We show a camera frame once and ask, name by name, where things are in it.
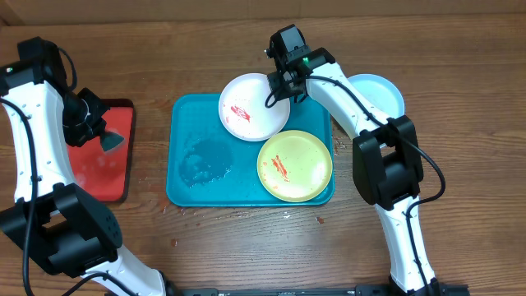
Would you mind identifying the white plate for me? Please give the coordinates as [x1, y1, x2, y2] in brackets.
[219, 73, 291, 141]

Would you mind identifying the red water basin tray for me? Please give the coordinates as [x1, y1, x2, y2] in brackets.
[68, 99, 136, 203]

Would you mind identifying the blue plastic tray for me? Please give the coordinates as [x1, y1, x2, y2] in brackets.
[166, 94, 332, 207]

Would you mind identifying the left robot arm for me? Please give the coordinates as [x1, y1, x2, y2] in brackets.
[1, 37, 178, 295]

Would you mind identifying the light blue plate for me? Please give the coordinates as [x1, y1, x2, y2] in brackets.
[348, 74, 405, 118]

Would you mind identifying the yellow-green plate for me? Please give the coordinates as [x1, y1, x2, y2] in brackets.
[256, 130, 334, 203]

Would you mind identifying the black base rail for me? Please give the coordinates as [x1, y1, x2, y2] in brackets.
[167, 283, 470, 296]

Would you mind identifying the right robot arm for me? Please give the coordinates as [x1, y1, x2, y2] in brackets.
[265, 25, 441, 295]

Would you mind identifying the pink green sponge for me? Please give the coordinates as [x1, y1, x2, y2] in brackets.
[99, 131, 124, 152]

